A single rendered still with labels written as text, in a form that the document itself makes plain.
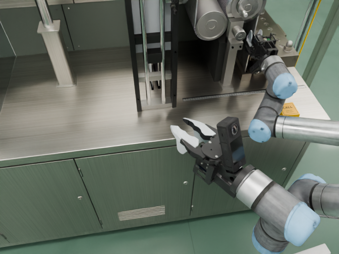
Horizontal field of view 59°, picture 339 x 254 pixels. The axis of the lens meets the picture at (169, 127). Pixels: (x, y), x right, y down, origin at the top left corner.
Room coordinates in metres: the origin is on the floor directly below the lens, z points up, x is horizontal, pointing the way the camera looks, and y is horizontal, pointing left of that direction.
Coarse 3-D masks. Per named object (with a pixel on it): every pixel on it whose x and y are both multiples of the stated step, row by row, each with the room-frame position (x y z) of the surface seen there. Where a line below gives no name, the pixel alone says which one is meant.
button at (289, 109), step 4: (284, 104) 0.86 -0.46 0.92; (288, 104) 0.86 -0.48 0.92; (292, 104) 0.86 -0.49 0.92; (284, 108) 0.84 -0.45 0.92; (288, 108) 0.84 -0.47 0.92; (292, 108) 0.84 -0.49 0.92; (296, 108) 0.84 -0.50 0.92; (284, 112) 0.82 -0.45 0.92; (288, 112) 0.82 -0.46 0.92; (292, 112) 0.82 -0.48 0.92; (296, 112) 0.82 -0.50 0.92; (296, 116) 0.81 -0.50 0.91
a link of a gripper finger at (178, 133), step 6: (174, 126) 0.47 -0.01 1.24; (174, 132) 0.45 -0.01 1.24; (180, 132) 0.45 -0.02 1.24; (180, 138) 0.43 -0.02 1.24; (186, 138) 0.43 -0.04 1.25; (192, 138) 0.43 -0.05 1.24; (180, 144) 0.44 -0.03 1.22; (192, 144) 0.41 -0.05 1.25; (198, 144) 0.41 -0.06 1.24; (180, 150) 0.43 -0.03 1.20; (186, 150) 0.42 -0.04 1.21
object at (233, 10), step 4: (236, 0) 1.03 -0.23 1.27; (260, 0) 1.04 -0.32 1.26; (232, 4) 1.03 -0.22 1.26; (236, 4) 1.03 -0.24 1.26; (260, 4) 1.04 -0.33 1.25; (232, 8) 1.03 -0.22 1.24; (232, 12) 1.03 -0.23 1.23; (236, 12) 1.03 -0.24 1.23; (256, 12) 1.04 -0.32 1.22; (236, 16) 1.03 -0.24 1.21; (240, 16) 1.03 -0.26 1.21; (252, 16) 1.04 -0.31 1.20
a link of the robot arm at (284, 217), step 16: (272, 192) 0.29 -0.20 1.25; (288, 192) 0.29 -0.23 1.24; (256, 208) 0.27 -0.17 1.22; (272, 208) 0.26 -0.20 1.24; (288, 208) 0.26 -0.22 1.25; (304, 208) 0.26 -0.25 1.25; (272, 224) 0.24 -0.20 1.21; (288, 224) 0.23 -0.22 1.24; (304, 224) 0.23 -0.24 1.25; (288, 240) 0.22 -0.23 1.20; (304, 240) 0.21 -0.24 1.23
